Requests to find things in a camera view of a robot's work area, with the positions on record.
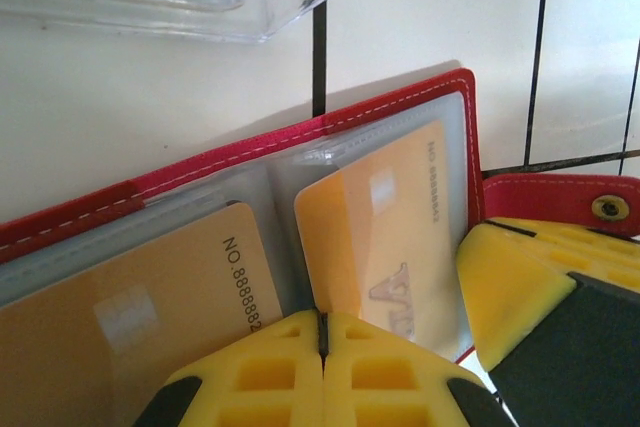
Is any gold credit card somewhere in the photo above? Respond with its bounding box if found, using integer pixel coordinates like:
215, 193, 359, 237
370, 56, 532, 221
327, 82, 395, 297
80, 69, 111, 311
0, 201, 285, 427
293, 119, 472, 349

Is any red card holder wallet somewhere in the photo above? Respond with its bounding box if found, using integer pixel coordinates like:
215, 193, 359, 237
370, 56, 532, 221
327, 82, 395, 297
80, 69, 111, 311
0, 66, 640, 427

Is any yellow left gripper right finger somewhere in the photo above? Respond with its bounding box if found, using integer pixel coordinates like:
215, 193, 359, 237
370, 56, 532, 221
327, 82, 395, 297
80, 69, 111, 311
321, 311, 514, 427

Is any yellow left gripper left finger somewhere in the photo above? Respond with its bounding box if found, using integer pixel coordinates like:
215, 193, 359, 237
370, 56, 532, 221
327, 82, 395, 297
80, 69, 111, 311
134, 310, 327, 427

